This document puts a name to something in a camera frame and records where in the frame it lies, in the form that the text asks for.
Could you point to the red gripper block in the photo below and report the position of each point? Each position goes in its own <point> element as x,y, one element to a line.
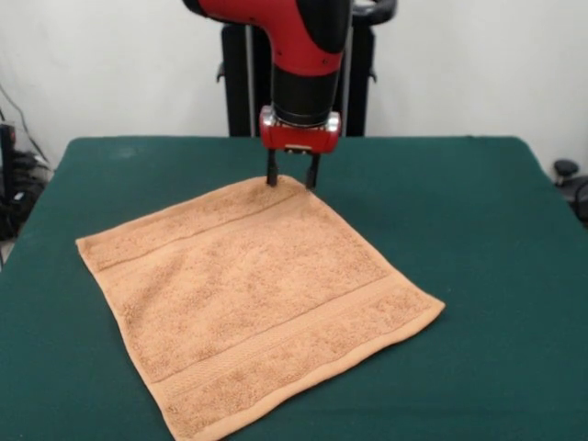
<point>298,135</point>

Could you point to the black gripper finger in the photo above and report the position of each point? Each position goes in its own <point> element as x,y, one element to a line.
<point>273,170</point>
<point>312,172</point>

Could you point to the tan terry towel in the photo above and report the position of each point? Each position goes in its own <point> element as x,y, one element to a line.
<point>252,298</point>

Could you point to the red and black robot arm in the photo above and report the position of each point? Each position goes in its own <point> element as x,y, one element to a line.
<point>303,55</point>

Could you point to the dark green table cloth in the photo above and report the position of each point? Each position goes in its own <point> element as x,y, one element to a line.
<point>459,184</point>

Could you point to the black office chair base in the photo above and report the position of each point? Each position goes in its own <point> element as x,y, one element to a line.
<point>572,184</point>

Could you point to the black electronics box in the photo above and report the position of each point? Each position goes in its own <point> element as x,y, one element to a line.
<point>8,184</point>

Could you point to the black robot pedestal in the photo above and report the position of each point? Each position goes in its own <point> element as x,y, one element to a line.
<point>358,82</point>

